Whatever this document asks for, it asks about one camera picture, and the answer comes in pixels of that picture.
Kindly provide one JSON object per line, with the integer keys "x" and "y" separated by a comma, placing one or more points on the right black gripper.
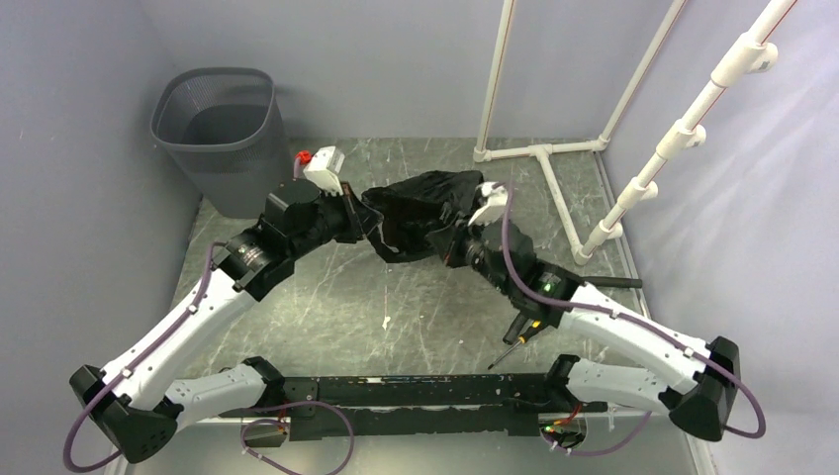
{"x": 454, "y": 243}

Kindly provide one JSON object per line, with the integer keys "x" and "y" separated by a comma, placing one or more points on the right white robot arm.
{"x": 691, "y": 381}

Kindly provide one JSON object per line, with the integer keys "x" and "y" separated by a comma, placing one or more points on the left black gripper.
{"x": 358, "y": 223}

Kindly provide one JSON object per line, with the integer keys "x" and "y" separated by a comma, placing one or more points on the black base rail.
{"x": 516, "y": 404}

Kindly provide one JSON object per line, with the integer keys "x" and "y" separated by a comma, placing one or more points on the black trash bag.
{"x": 412, "y": 209}

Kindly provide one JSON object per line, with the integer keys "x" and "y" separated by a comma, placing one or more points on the yellow black screwdriver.
{"x": 520, "y": 331}

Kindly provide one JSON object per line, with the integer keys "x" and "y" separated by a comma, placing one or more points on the grey mesh trash bin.
{"x": 224, "y": 129}

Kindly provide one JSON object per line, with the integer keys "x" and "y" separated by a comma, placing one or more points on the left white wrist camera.
{"x": 321, "y": 168}

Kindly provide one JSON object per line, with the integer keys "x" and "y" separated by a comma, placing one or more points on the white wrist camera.
{"x": 321, "y": 168}
{"x": 493, "y": 198}

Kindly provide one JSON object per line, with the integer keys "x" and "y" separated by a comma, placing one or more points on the aluminium extrusion rail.
{"x": 180, "y": 415}

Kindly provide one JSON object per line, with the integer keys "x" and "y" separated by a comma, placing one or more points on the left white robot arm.
{"x": 138, "y": 400}

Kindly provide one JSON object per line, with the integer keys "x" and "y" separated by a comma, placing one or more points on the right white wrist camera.
{"x": 493, "y": 198}

